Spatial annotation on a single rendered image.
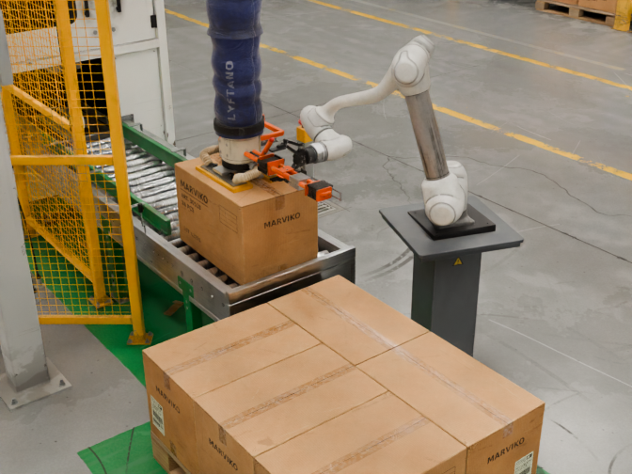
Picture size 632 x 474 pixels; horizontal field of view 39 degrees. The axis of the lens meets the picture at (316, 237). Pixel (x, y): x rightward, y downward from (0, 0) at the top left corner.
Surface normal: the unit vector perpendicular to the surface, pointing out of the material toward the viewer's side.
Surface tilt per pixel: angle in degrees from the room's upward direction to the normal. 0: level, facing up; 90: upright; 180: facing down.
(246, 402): 0
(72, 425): 0
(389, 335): 0
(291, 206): 90
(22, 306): 90
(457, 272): 90
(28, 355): 90
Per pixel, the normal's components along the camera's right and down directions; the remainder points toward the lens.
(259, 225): 0.58, 0.36
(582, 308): 0.00, -0.89
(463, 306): 0.30, 0.43
